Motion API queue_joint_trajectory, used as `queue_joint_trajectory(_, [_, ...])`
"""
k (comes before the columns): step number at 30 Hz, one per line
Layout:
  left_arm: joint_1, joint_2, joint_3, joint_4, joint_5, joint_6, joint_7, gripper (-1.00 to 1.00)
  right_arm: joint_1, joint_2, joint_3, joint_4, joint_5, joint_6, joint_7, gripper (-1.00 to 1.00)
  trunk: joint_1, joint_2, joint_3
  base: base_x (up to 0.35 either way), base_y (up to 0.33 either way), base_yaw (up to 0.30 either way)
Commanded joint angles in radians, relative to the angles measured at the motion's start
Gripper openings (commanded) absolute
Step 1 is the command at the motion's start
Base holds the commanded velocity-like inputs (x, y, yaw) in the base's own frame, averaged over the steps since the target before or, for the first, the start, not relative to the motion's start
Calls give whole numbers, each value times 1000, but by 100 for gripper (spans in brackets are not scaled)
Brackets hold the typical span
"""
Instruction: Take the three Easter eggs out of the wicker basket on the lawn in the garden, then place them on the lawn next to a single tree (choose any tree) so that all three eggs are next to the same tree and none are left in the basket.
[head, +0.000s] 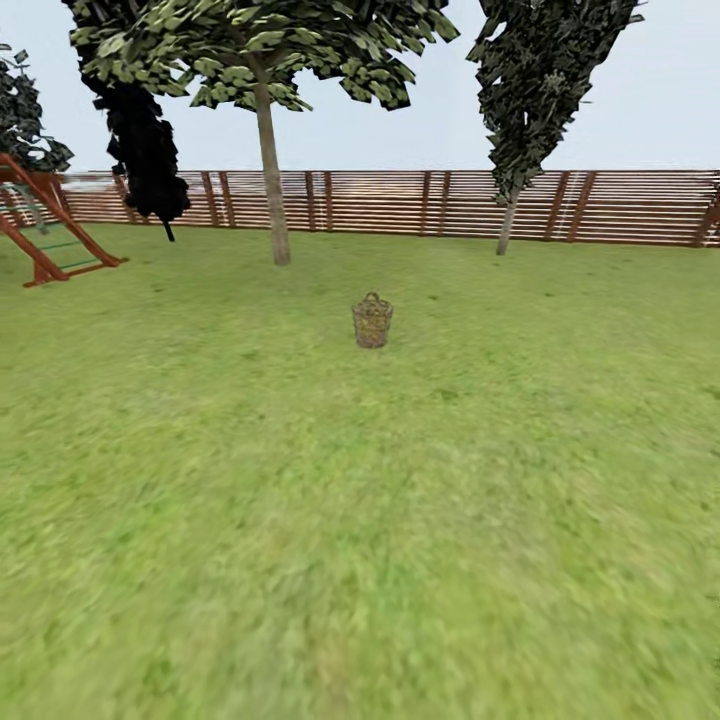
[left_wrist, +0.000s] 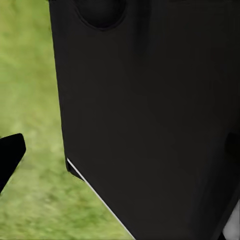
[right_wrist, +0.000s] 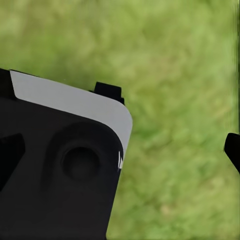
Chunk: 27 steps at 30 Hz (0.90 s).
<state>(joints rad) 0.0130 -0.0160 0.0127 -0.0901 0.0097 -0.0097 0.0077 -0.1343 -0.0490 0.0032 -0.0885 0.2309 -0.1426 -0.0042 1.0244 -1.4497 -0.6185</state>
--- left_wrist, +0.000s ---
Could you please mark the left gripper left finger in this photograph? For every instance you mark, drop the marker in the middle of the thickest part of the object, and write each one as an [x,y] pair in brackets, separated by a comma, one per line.
[12,149]

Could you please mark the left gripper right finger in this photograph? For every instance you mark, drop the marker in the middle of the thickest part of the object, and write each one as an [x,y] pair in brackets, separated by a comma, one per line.
[232,149]

